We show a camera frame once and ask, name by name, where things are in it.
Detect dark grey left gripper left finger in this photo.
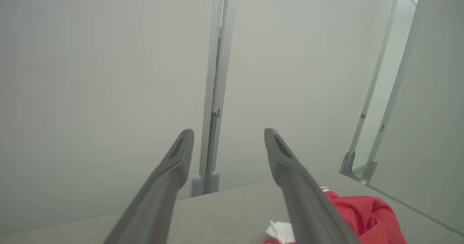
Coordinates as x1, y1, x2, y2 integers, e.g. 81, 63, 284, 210
103, 129, 195, 244

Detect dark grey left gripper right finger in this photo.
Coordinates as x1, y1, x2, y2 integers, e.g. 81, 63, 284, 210
264, 128, 360, 244

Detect red white basketball jersey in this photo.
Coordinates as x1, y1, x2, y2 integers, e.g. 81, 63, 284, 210
263, 187, 407, 244

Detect grey corner partition frame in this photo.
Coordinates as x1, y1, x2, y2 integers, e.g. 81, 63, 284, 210
340, 0, 423, 186

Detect grey partition post with feet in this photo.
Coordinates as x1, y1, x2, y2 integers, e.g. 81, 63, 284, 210
191, 0, 238, 197

